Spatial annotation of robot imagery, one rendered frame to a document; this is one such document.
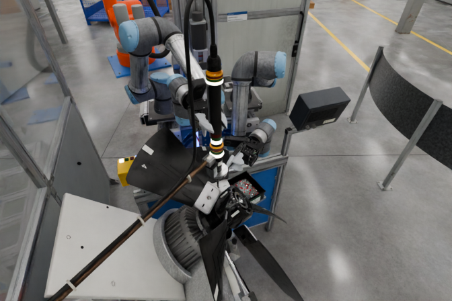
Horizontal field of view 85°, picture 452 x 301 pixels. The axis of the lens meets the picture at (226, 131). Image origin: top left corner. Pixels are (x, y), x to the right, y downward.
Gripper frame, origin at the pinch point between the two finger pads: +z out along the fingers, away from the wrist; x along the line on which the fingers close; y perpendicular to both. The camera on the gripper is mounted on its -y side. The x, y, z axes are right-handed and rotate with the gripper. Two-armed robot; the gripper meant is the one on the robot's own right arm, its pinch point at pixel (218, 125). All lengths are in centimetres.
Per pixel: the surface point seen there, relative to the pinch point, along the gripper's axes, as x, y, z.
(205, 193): 6.8, 22.7, 3.1
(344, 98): -84, 26, -18
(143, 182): 23.3, 11.5, -0.7
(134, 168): 24.4, 8.0, -3.4
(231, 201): 0.9, 23.1, 9.6
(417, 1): -634, 76, -270
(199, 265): 16.1, 37.2, 16.3
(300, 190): -108, 149, -46
